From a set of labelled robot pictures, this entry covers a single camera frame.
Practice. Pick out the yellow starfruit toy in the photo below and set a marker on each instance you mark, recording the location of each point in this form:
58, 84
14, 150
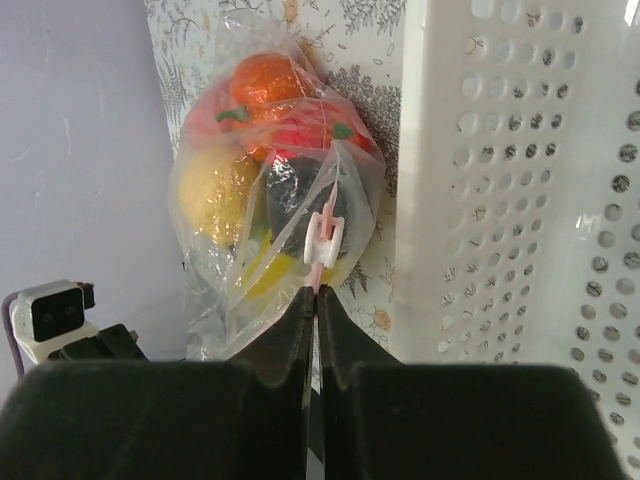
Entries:
266, 271

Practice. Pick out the orange pumpkin toy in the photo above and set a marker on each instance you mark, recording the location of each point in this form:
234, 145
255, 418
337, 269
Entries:
265, 87

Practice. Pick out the pink peach toy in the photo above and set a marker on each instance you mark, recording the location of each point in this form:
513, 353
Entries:
201, 123

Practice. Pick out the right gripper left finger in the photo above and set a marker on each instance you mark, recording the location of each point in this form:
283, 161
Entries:
244, 418

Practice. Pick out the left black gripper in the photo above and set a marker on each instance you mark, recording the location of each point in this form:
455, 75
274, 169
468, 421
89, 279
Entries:
113, 343

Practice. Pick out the floral table mat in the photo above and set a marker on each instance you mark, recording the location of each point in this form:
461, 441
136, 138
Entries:
356, 48

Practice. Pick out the yellow lemon toy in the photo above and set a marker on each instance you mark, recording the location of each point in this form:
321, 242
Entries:
213, 191

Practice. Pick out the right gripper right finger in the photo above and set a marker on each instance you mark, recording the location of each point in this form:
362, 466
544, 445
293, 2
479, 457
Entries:
387, 420

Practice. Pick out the white perforated plastic basket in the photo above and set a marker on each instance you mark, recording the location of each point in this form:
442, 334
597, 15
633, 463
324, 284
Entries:
517, 229

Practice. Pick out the clear zip top bag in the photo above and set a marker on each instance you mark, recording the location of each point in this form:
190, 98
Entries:
220, 319

